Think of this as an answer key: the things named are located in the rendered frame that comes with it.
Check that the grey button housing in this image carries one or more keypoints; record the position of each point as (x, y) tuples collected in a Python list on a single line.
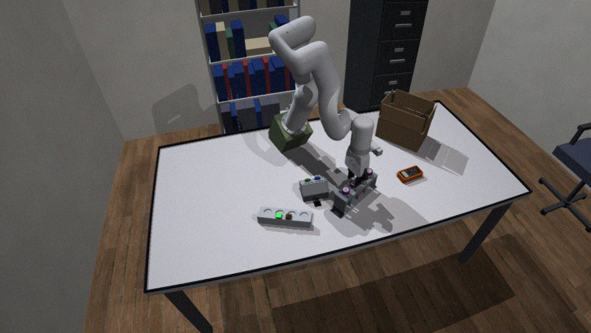
[(314, 189)]

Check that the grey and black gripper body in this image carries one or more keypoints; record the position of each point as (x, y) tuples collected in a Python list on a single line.
[(357, 163)]

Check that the orange rectangular block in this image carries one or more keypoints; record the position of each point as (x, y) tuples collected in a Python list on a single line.
[(409, 174)]

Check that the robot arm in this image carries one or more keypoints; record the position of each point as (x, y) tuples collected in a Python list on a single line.
[(313, 67)]

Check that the brown cardboard box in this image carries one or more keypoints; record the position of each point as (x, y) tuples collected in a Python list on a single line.
[(405, 121)]

